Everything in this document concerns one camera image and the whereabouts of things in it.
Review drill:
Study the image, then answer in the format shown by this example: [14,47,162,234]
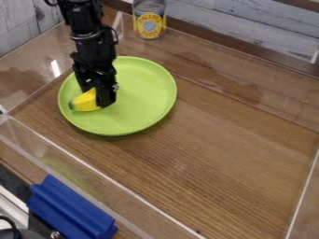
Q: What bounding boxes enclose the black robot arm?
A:
[44,0,119,107]

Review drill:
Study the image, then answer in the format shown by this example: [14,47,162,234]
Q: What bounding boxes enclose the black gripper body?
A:
[70,26,119,82]

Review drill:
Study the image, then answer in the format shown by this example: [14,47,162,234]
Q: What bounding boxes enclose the yellow labelled tin can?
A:
[133,0,167,39]

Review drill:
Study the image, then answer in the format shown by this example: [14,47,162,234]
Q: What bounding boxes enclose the black cable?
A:
[0,215,24,239]

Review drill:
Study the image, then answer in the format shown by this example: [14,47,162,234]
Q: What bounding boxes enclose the green round plate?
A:
[58,56,178,136]

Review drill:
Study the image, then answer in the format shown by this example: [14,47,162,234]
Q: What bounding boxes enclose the blue plastic block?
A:
[28,175,119,239]

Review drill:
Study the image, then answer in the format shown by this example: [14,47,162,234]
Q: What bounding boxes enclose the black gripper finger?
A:
[75,69,94,92]
[95,74,119,107]

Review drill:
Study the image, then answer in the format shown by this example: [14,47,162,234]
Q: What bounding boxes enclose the clear acrylic enclosure wall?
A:
[0,114,206,239]

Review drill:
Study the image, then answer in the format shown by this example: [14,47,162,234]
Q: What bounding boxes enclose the clear acrylic corner bracket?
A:
[113,11,125,39]

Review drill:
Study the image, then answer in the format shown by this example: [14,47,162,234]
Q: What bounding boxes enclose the yellow toy banana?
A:
[69,88,101,112]

